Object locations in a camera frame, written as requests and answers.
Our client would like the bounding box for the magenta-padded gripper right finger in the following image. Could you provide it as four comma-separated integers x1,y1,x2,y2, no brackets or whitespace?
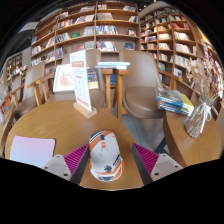
131,143,184,186

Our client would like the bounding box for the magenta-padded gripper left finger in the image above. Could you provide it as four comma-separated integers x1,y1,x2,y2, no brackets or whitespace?
41,143,92,186

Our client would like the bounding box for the white orange patterned computer mouse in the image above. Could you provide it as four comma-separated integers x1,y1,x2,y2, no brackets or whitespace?
88,129,126,183

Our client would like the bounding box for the pink blue gradient mouse pad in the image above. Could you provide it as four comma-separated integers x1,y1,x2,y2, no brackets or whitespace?
9,135,57,169

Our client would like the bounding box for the round wooden side table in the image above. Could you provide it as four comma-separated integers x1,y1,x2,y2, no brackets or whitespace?
163,109,223,168
0,109,16,158

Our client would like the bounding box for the glass vase with beige flowers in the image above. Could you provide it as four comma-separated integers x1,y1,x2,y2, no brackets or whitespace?
183,57,218,140

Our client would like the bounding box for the stack of colourful books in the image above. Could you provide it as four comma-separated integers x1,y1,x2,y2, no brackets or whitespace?
155,86,195,117

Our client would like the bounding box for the white sign on wooden base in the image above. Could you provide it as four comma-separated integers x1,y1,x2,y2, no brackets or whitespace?
69,49,98,119

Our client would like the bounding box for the white framed floral picture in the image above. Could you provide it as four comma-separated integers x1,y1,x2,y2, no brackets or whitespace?
52,63,76,93

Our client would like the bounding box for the dark cover book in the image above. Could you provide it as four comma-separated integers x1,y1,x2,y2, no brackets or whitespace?
87,68,100,90

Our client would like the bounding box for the glass vase with pink flowers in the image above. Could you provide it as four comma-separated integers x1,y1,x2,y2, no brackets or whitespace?
0,76,8,126

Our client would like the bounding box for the stack of light blue books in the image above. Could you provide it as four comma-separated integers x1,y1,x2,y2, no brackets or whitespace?
94,61,132,70

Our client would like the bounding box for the small distant wooden bookshelf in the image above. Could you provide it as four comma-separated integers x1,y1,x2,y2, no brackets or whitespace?
5,53,28,83

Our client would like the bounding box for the curved wooden bookshelf with books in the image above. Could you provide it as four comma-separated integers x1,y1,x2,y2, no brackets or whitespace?
139,6,224,111

